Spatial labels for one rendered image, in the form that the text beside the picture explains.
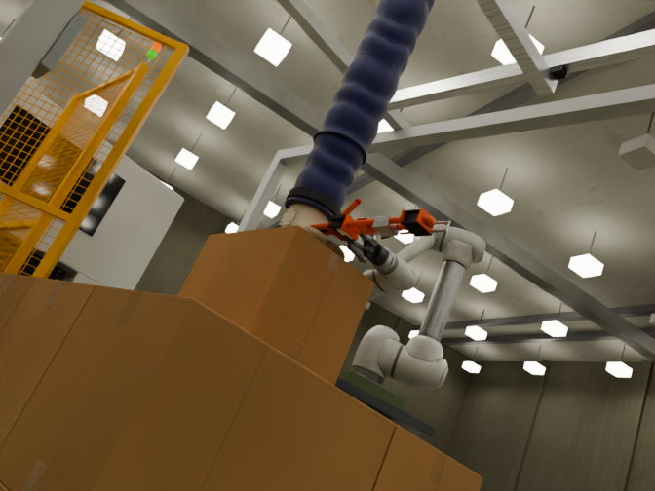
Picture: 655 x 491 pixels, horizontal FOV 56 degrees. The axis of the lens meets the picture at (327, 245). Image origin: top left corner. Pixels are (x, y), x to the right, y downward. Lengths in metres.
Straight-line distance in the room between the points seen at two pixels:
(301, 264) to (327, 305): 0.18
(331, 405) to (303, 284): 0.82
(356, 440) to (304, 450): 0.14
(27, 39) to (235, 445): 2.29
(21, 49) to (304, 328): 1.77
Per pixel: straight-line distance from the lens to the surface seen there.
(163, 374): 1.03
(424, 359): 2.66
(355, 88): 2.61
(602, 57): 3.98
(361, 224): 2.11
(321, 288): 2.07
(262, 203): 6.17
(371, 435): 1.36
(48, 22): 3.11
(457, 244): 2.84
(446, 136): 4.95
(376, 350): 2.68
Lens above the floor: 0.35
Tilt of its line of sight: 20 degrees up
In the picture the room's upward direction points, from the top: 24 degrees clockwise
